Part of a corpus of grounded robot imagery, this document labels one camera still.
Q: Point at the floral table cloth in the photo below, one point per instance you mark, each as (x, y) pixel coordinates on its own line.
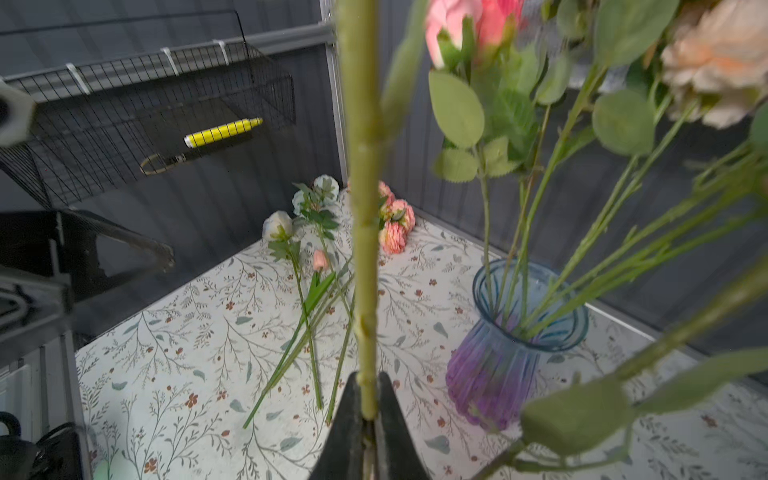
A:
(166, 393)

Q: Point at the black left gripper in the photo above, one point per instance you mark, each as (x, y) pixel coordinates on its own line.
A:
(50, 259)

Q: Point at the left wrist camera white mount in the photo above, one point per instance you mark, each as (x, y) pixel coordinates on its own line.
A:
(17, 114)

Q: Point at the yellow marker pen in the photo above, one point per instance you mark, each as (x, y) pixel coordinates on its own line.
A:
(221, 133)

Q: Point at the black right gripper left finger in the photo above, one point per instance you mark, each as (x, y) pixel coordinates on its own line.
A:
(342, 455)

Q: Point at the white peony spray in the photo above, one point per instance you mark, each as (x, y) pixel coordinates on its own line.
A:
(655, 67)

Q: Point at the light pink rose stem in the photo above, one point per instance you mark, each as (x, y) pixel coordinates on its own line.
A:
(452, 42)

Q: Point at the bunch of artificial flowers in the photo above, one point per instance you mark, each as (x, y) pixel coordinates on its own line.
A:
(305, 240)

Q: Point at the pink red rose stem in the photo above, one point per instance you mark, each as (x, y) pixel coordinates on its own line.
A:
(504, 77)

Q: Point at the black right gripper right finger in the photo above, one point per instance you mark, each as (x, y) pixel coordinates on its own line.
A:
(396, 455)

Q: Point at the green flower stem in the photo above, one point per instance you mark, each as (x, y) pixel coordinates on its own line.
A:
(374, 113)

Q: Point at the black wire mesh basket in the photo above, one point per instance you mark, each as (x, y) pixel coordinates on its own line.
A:
(116, 97)

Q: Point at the blue purple glass vase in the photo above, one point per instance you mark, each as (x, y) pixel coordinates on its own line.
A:
(492, 373)

